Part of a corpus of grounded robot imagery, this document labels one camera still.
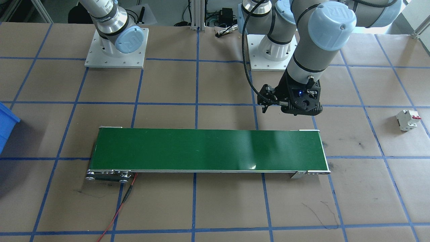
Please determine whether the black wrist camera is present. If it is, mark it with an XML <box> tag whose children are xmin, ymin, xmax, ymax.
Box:
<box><xmin>257</xmin><ymin>85</ymin><xmax>283</xmax><ymax>113</ymax></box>

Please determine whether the black box with cables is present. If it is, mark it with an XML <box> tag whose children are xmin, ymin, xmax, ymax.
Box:
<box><xmin>220</xmin><ymin>8</ymin><xmax>235</xmax><ymax>24</ymax></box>

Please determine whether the green conveyor belt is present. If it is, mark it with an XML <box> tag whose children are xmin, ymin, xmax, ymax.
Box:
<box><xmin>86</xmin><ymin>126</ymin><xmax>331</xmax><ymax>184</ymax></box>

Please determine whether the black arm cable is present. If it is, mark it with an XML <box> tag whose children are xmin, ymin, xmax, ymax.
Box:
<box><xmin>241</xmin><ymin>0</ymin><xmax>269</xmax><ymax>105</ymax></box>

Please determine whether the red black wire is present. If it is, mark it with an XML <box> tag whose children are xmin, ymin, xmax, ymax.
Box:
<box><xmin>97</xmin><ymin>172</ymin><xmax>138</xmax><ymax>242</ymax></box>

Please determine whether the white red circuit breaker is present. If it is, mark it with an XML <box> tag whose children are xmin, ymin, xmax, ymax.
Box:
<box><xmin>396</xmin><ymin>110</ymin><xmax>422</xmax><ymax>132</ymax></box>

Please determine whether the silver metal plug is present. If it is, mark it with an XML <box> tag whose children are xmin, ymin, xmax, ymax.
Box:
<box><xmin>217</xmin><ymin>24</ymin><xmax>240</xmax><ymax>37</ymax></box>

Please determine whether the blue plastic bin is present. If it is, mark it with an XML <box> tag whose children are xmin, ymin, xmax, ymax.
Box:
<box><xmin>0</xmin><ymin>103</ymin><xmax>20</xmax><ymax>154</ymax></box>

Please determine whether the white square base plate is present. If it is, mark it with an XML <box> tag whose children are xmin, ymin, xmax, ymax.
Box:
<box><xmin>84</xmin><ymin>28</ymin><xmax>149</xmax><ymax>69</ymax></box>
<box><xmin>246</xmin><ymin>34</ymin><xmax>298</xmax><ymax>72</ymax></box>

